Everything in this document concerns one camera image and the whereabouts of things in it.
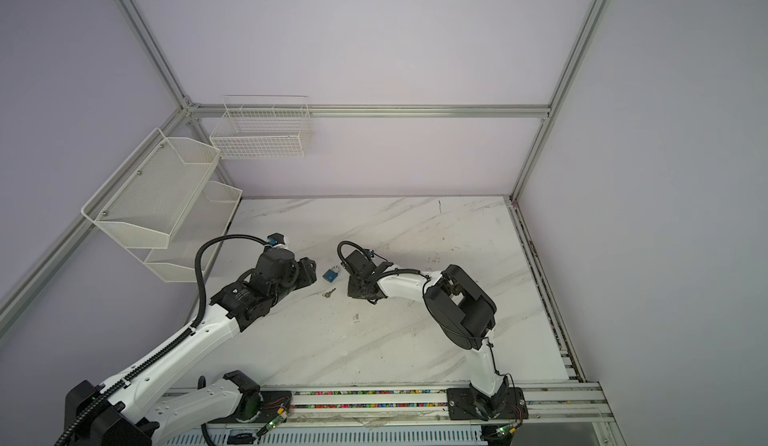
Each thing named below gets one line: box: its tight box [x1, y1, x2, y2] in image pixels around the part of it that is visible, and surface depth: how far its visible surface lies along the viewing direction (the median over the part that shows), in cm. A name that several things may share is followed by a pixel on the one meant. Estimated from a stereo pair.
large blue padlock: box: [322, 266, 340, 283], surface depth 100 cm
